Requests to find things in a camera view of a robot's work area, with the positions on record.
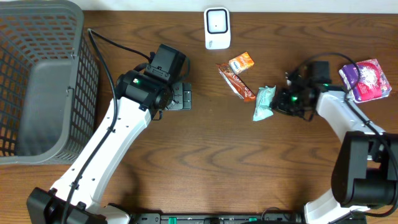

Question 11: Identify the grey plastic laundry basket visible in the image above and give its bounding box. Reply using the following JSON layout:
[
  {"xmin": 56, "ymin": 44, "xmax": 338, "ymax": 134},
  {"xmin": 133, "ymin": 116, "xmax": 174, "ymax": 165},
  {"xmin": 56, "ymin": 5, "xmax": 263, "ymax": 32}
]
[{"xmin": 1, "ymin": 1, "xmax": 99, "ymax": 165}]

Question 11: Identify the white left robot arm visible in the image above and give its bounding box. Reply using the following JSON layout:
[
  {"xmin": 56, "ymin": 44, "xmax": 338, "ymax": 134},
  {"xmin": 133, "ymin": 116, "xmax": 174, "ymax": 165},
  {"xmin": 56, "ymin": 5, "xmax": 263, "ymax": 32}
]
[{"xmin": 27, "ymin": 67, "xmax": 190, "ymax": 223}]

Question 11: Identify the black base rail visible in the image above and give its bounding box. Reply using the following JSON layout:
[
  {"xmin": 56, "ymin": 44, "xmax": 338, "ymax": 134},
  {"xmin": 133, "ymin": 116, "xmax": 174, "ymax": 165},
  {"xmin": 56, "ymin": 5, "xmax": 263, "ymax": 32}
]
[{"xmin": 102, "ymin": 203, "xmax": 368, "ymax": 224}]

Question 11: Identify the purple red liner pack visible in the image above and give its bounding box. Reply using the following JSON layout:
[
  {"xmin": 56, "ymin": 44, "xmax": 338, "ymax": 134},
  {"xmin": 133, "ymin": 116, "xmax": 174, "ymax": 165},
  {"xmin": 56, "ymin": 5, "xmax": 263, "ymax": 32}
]
[{"xmin": 339, "ymin": 59, "xmax": 392, "ymax": 103}]

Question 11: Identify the green Zappy wipes pack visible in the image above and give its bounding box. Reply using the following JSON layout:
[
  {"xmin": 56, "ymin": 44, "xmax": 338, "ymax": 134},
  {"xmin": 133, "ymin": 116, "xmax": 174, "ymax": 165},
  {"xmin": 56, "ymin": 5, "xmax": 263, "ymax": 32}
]
[{"xmin": 252, "ymin": 86, "xmax": 276, "ymax": 121}]

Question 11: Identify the orange Kleenex tissue pack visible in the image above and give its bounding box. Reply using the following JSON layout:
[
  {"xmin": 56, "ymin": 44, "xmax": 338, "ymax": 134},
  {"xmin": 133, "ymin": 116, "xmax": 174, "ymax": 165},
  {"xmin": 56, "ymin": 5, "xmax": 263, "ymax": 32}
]
[{"xmin": 228, "ymin": 52, "xmax": 254, "ymax": 75}]

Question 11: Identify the white barcode scanner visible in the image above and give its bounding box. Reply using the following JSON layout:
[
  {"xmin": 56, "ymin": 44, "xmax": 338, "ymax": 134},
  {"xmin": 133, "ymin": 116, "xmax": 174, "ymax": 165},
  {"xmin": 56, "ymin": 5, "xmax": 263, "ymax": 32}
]
[{"xmin": 203, "ymin": 7, "xmax": 231, "ymax": 50}]

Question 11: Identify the red snack wrapper packet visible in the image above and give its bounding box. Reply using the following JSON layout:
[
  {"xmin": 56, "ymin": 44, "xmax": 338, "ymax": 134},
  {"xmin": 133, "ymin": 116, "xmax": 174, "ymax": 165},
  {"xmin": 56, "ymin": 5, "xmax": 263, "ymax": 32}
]
[{"xmin": 216, "ymin": 63, "xmax": 256, "ymax": 102}]

